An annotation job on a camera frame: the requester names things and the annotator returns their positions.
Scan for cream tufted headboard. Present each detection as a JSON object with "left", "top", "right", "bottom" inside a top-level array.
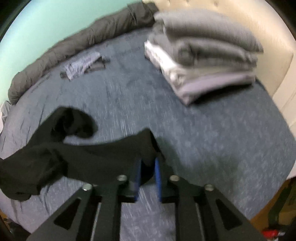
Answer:
[{"left": 142, "top": 0, "right": 296, "bottom": 112}]

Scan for cardboard box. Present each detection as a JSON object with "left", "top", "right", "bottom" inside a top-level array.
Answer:
[{"left": 279, "top": 206, "right": 296, "bottom": 224}]

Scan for black pants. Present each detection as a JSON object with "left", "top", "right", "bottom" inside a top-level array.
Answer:
[{"left": 0, "top": 106, "right": 166, "bottom": 201}]

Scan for dark grey shorts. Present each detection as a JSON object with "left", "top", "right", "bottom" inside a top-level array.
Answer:
[{"left": 60, "top": 56, "right": 111, "bottom": 79}]

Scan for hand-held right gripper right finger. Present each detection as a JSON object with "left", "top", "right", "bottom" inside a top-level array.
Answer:
[{"left": 154, "top": 158, "right": 266, "bottom": 241}]

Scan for light grey bedsheet bundle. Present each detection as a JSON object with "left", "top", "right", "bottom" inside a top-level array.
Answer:
[{"left": 0, "top": 101, "right": 12, "bottom": 130}]

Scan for folded grey sweater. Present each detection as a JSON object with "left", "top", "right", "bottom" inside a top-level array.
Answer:
[
  {"left": 148, "top": 25, "right": 258, "bottom": 70},
  {"left": 154, "top": 9, "right": 264, "bottom": 52}
]

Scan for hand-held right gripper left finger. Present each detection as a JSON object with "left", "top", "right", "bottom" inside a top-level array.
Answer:
[{"left": 26, "top": 160, "right": 142, "bottom": 241}]

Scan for folded light grey shirt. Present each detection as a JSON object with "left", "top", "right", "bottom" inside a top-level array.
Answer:
[{"left": 172, "top": 74, "right": 256, "bottom": 106}]

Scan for red object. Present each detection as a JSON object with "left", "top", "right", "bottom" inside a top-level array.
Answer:
[{"left": 261, "top": 228, "right": 281, "bottom": 237}]

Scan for stack of folded grey clothes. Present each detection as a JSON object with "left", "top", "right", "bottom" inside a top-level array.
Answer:
[{"left": 144, "top": 40, "right": 255, "bottom": 88}]

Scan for grey rolled duvet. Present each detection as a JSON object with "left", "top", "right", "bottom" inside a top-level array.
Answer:
[{"left": 8, "top": 1, "right": 160, "bottom": 105}]

